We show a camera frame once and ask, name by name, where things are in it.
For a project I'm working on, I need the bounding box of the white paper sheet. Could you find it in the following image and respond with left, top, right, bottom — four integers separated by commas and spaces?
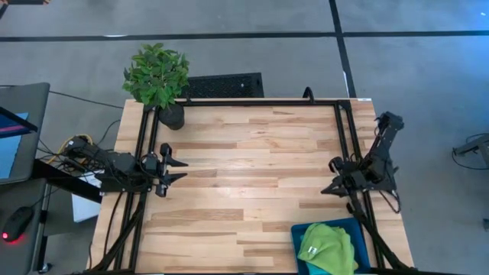
71, 170, 103, 223

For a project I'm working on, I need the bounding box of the black computer mouse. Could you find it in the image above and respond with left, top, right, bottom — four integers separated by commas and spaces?
2, 206, 35, 244

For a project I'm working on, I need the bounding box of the dark grey desk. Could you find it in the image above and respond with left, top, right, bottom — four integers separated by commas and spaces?
0, 177, 50, 275

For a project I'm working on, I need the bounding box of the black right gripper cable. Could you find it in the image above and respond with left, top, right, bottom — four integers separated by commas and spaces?
377, 188, 402, 215

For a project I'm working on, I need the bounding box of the grey monitor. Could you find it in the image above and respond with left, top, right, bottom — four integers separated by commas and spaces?
0, 82, 51, 186

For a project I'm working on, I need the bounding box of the black perforated box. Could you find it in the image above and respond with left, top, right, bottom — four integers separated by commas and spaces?
183, 72, 265, 99

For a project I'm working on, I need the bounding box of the potted green plant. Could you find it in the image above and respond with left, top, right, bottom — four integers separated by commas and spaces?
121, 42, 191, 131

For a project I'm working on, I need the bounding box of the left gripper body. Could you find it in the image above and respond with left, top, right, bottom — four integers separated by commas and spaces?
146, 142, 173, 198

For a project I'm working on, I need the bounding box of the teal plastic tray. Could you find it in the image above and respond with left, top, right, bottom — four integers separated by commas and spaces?
290, 217, 372, 275

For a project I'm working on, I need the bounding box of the thin black floor cable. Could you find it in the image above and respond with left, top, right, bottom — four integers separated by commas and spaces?
48, 90, 124, 110

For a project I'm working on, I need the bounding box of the green microfiber towel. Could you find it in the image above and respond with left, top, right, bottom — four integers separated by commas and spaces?
296, 222, 360, 275

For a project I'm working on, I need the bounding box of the black desk support bar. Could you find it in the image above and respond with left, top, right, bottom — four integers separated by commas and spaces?
32, 158, 102, 204

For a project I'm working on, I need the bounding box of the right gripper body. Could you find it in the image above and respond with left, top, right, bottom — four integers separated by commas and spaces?
329, 156, 366, 189

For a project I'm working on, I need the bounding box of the black floor stand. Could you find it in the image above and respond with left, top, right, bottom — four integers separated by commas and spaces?
452, 133, 489, 171

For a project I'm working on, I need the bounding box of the yellow cable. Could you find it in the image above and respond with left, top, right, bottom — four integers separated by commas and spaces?
47, 133, 94, 165

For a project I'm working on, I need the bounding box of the black metal table frame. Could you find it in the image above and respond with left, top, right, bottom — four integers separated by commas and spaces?
89, 98, 417, 275

